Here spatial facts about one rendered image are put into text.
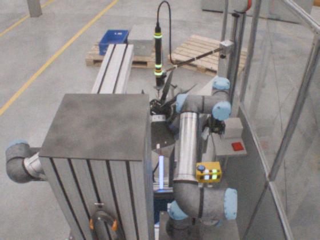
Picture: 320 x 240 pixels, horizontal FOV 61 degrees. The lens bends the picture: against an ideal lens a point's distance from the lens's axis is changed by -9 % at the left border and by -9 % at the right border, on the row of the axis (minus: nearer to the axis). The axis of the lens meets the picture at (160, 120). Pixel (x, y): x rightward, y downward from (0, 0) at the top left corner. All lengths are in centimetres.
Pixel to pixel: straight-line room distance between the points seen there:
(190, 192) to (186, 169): 9
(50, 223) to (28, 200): 40
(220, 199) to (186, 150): 22
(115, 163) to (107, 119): 14
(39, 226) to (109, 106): 240
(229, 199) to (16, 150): 92
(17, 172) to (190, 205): 72
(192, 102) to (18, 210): 248
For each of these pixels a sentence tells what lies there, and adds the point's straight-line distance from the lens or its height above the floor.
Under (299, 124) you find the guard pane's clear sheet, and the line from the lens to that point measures 163.
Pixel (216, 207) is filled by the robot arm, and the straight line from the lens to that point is 108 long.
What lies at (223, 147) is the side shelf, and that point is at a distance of 235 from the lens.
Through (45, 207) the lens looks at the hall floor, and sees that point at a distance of 320.
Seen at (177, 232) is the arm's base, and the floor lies 110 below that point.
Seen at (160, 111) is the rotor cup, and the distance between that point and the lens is 208.
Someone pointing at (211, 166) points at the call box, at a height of 107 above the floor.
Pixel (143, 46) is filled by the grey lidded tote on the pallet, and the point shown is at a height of 35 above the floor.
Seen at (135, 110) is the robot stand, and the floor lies 203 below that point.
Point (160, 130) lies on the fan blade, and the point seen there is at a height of 118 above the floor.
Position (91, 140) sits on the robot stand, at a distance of 72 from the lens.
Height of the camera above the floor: 252
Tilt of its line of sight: 41 degrees down
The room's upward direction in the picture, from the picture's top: 1 degrees counter-clockwise
